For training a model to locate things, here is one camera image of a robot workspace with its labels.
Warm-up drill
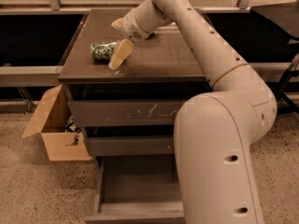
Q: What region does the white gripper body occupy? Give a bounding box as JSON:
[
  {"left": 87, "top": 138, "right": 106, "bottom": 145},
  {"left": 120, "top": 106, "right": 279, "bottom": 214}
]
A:
[{"left": 121, "top": 9, "right": 150, "bottom": 43}]

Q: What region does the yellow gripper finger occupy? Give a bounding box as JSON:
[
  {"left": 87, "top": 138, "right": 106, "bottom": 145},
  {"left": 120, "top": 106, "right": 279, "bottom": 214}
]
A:
[
  {"left": 108, "top": 39, "right": 134, "bottom": 70},
  {"left": 111, "top": 18, "right": 123, "bottom": 31}
]

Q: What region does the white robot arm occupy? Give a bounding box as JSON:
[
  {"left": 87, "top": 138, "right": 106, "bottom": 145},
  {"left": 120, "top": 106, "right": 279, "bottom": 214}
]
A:
[{"left": 109, "top": 0, "right": 277, "bottom": 224}]

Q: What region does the top drawer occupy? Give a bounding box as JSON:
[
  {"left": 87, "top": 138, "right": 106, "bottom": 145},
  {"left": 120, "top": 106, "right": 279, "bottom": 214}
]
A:
[{"left": 68, "top": 100, "right": 183, "bottom": 127}]

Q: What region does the drawer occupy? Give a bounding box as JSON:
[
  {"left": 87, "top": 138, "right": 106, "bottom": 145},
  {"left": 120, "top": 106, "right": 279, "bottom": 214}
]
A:
[
  {"left": 84, "top": 135, "right": 174, "bottom": 157},
  {"left": 85, "top": 154, "right": 185, "bottom": 224},
  {"left": 68, "top": 100, "right": 183, "bottom": 127}
]

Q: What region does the dark drawer cabinet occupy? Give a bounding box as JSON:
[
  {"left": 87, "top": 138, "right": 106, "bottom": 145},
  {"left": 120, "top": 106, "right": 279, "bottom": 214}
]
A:
[{"left": 57, "top": 8, "right": 216, "bottom": 224}]

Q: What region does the middle drawer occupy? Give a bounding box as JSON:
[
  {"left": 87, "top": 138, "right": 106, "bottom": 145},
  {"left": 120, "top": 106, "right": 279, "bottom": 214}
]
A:
[{"left": 84, "top": 135, "right": 174, "bottom": 157}]

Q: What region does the bottom drawer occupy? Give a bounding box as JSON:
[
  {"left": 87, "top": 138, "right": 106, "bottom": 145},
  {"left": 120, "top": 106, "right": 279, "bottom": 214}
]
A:
[{"left": 85, "top": 154, "right": 185, "bottom": 224}]

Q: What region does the open cardboard box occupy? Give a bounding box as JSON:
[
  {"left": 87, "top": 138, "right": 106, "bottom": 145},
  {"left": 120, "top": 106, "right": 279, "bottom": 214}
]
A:
[{"left": 22, "top": 85, "right": 92, "bottom": 161}]

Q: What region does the dark side table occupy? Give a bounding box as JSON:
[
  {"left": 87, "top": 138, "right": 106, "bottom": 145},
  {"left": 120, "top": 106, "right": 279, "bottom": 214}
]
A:
[{"left": 250, "top": 1, "right": 299, "bottom": 44}]

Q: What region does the black rolling stand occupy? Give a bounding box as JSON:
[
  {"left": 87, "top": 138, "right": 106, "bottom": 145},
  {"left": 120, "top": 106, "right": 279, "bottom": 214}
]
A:
[{"left": 274, "top": 53, "right": 299, "bottom": 115}]

